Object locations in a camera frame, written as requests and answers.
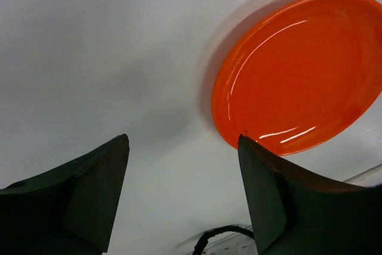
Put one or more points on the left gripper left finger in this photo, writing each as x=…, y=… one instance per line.
x=68, y=209

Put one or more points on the orange plate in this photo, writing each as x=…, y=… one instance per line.
x=300, y=76

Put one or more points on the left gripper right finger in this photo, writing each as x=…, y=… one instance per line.
x=296, y=211

